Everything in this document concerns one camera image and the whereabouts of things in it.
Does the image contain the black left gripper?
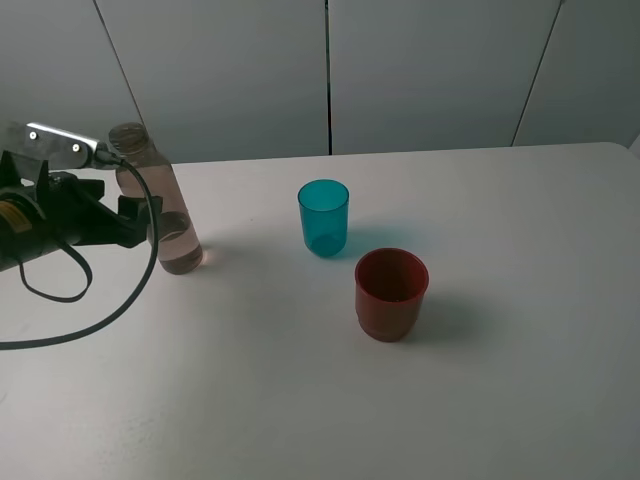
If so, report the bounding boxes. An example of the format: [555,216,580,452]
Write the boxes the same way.
[29,160,163,250]

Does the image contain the red plastic cup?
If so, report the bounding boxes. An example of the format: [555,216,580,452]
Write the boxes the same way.
[354,248,430,343]

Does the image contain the teal translucent plastic cup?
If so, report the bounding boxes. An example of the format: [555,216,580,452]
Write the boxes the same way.
[297,179,349,258]

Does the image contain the black camera cable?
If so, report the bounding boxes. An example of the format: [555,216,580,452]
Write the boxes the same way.
[0,149,161,351]

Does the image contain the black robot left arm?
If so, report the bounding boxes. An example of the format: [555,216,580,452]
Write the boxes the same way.
[1,153,162,271]

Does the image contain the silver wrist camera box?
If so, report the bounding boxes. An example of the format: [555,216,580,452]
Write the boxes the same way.
[1,122,118,170]

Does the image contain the clear plastic water bottle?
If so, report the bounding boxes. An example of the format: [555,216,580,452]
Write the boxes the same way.
[109,122,203,275]

